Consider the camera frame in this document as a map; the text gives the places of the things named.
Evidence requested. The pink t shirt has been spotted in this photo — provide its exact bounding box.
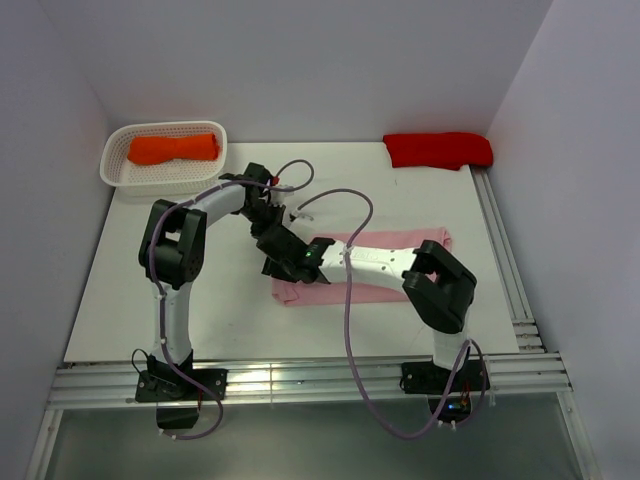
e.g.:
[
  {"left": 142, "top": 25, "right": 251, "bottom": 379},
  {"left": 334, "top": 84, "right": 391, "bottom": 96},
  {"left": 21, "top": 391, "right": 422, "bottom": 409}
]
[{"left": 271, "top": 227, "right": 453, "bottom": 307}]

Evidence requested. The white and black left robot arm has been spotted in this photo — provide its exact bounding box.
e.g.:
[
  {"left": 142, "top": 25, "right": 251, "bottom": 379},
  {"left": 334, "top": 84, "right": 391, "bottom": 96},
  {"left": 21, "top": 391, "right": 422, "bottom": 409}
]
[{"left": 136, "top": 163, "right": 297, "bottom": 402}]

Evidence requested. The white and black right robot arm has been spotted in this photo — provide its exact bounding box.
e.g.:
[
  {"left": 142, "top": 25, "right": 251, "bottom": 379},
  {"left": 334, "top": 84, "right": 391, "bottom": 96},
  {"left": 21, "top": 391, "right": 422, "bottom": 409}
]
[{"left": 257, "top": 226, "right": 477, "bottom": 390}]

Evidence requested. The white perforated plastic basket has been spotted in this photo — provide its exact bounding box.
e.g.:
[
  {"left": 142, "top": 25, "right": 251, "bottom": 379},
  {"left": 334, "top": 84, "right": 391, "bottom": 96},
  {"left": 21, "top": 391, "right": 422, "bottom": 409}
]
[{"left": 100, "top": 121, "right": 227, "bottom": 196}]

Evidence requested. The rolled orange t shirt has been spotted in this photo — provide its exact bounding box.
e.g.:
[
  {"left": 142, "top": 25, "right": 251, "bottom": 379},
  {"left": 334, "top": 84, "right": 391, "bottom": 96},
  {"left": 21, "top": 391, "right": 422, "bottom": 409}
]
[{"left": 127, "top": 134, "right": 221, "bottom": 166}]

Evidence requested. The folded red t shirt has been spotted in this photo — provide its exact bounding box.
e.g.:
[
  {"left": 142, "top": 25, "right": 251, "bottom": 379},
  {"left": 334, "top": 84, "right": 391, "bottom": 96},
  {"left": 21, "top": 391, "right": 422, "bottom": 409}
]
[{"left": 383, "top": 132, "right": 494, "bottom": 171}]

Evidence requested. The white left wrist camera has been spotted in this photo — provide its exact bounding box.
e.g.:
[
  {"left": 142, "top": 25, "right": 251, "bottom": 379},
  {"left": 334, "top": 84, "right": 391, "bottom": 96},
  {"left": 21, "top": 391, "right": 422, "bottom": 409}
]
[{"left": 271, "top": 186, "right": 295, "bottom": 198}]

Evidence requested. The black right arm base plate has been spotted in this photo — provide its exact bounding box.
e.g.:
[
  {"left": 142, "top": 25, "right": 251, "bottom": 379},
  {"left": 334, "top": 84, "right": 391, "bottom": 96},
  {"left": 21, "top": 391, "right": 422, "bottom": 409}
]
[{"left": 399, "top": 360, "right": 491, "bottom": 395}]

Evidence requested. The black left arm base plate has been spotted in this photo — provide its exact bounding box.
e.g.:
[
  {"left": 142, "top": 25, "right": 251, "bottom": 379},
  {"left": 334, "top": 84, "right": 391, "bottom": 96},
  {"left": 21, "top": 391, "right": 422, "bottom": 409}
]
[{"left": 134, "top": 368, "right": 228, "bottom": 403}]

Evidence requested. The aluminium right side rail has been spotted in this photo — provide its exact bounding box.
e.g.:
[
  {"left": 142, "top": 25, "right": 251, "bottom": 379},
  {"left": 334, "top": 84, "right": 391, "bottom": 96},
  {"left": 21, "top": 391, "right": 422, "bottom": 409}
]
[{"left": 471, "top": 167, "right": 547, "bottom": 354}]

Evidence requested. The aluminium front rail frame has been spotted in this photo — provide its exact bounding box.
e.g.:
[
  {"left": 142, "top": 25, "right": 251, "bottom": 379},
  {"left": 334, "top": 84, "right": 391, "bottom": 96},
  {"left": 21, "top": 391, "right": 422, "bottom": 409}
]
[{"left": 26, "top": 352, "right": 602, "bottom": 479}]

